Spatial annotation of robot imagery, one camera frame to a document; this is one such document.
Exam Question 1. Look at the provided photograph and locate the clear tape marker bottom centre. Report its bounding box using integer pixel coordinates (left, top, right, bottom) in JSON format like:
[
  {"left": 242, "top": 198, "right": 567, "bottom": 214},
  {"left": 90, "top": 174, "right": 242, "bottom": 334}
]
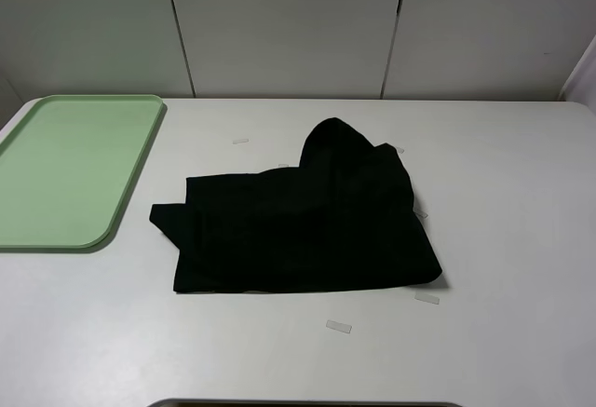
[{"left": 326, "top": 319, "right": 352, "bottom": 334}]

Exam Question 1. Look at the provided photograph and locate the light green plastic tray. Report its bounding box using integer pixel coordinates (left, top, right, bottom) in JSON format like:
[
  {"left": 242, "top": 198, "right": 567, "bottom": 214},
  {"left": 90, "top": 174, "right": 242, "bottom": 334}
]
[{"left": 1, "top": 95, "right": 166, "bottom": 251}]

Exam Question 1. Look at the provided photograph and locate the clear tape marker bottom right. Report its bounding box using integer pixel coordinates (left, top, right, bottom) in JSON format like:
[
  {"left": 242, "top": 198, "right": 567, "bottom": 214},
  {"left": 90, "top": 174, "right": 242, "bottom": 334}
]
[{"left": 414, "top": 292, "right": 440, "bottom": 305}]

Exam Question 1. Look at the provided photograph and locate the black short sleeve shirt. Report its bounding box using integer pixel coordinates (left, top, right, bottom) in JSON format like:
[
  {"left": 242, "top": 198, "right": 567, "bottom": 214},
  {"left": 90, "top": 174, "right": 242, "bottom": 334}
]
[{"left": 149, "top": 118, "right": 442, "bottom": 293}]

